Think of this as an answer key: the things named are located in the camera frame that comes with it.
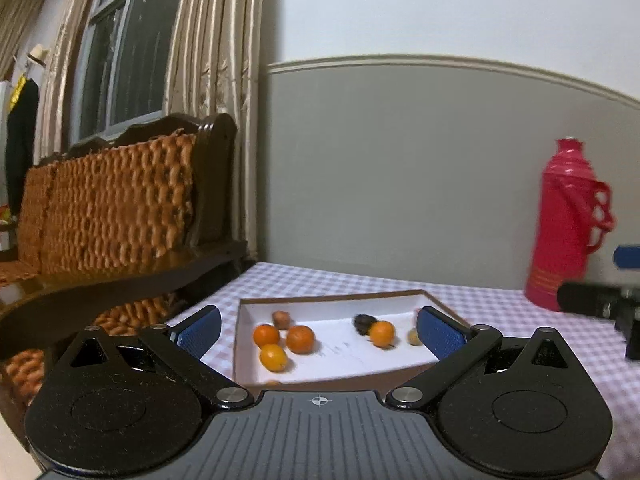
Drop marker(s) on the white brimmed hat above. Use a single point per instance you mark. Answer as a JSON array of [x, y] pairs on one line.
[[36, 55]]

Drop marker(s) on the window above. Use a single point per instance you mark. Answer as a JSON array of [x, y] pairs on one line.
[[135, 60]]

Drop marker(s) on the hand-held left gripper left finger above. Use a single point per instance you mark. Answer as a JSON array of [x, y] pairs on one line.
[[200, 331]]

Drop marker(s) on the dark wooden sofa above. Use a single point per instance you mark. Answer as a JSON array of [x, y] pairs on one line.
[[215, 185]]

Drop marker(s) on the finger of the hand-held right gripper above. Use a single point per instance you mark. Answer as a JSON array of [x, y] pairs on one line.
[[629, 257], [580, 298]]

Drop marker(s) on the orange woven back cushion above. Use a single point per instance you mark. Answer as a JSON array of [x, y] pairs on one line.
[[110, 200]]

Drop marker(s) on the orange woven seat cushion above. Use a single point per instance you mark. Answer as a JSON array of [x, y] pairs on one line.
[[17, 274]]

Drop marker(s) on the red thermos flask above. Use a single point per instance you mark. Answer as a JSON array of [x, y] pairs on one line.
[[560, 240]]

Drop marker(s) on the brown cardboard box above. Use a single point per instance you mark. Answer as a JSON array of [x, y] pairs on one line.
[[340, 355]]

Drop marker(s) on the red yellow bag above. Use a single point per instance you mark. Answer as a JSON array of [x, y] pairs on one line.
[[4, 215]]

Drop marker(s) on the dark purple fruit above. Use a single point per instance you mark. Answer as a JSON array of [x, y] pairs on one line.
[[364, 322]]

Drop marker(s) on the dark hanging coat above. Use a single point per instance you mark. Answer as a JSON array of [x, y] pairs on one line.
[[22, 145]]

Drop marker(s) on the beige striped curtain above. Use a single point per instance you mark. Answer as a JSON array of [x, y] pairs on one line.
[[20, 20], [220, 85]]

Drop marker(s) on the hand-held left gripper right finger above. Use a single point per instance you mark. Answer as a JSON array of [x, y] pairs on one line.
[[440, 335]]

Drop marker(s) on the yellow hanging cloth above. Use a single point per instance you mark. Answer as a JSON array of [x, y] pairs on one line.
[[16, 91]]

